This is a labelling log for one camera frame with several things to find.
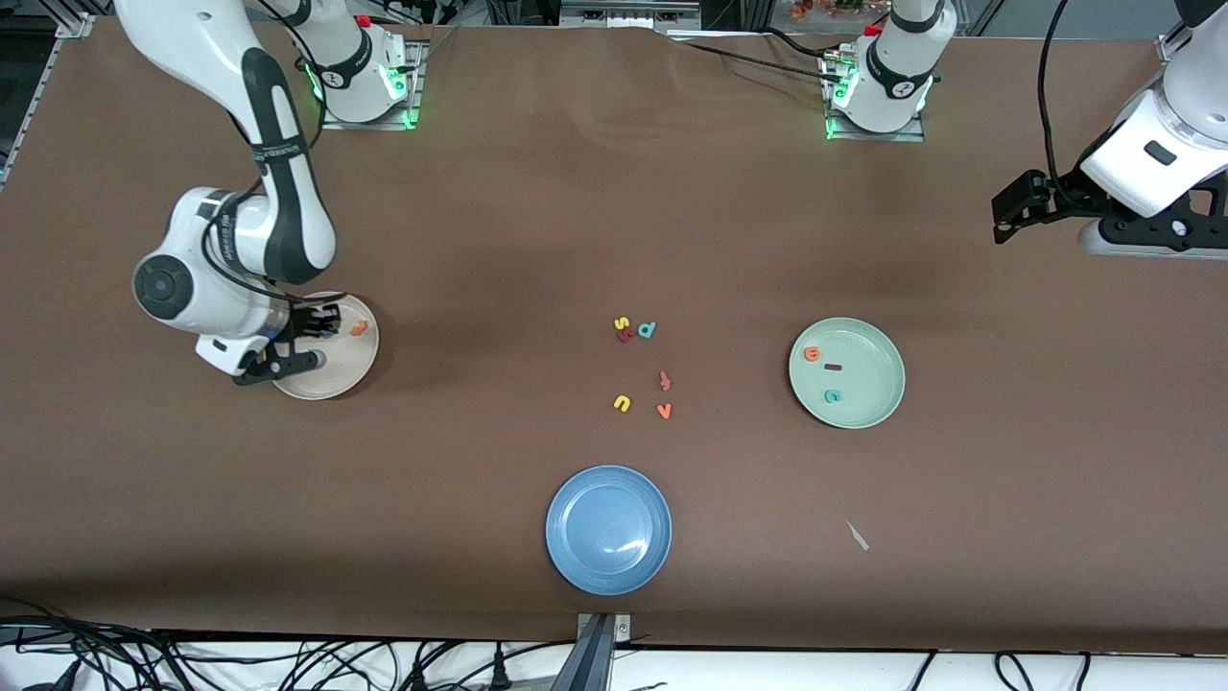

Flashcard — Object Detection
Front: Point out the light green plate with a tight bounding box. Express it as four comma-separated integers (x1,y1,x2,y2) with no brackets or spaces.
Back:
789,318,907,429

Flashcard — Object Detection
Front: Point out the thin black table cable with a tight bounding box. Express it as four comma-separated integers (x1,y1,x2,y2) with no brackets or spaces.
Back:
672,40,840,83

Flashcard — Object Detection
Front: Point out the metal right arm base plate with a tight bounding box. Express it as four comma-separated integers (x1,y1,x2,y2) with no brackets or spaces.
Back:
319,38,425,131

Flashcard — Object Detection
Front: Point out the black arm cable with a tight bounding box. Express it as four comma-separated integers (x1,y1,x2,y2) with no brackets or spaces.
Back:
1036,0,1071,183
200,0,332,310

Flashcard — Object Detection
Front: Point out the thick black table cable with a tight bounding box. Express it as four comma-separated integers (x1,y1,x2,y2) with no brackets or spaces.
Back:
758,27,831,62

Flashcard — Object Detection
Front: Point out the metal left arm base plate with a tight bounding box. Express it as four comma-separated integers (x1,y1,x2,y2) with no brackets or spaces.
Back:
821,48,927,143

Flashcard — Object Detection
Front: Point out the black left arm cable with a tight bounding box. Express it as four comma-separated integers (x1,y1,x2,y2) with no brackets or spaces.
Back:
1036,0,1071,183

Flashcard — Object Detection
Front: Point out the blue plate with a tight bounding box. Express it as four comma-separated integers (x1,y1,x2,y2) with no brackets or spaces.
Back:
545,465,673,597

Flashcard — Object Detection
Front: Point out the beige brown plate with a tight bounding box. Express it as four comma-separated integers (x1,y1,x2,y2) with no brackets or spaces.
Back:
272,291,381,401

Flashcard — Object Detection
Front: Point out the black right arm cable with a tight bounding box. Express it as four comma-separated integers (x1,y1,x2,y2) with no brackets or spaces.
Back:
200,0,332,310

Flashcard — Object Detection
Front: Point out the grey metal rail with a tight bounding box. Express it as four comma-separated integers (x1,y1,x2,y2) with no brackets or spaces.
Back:
561,0,701,30

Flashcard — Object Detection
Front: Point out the grey aluminium bracket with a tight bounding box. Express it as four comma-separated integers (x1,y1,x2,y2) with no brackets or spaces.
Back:
552,612,634,691

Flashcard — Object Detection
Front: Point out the aluminium frame profile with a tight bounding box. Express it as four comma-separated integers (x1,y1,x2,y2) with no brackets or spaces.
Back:
1156,19,1193,66
0,10,97,188

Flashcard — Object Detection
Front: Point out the brown table cover sheet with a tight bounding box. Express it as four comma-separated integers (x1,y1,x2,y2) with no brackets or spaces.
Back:
0,17,1228,654

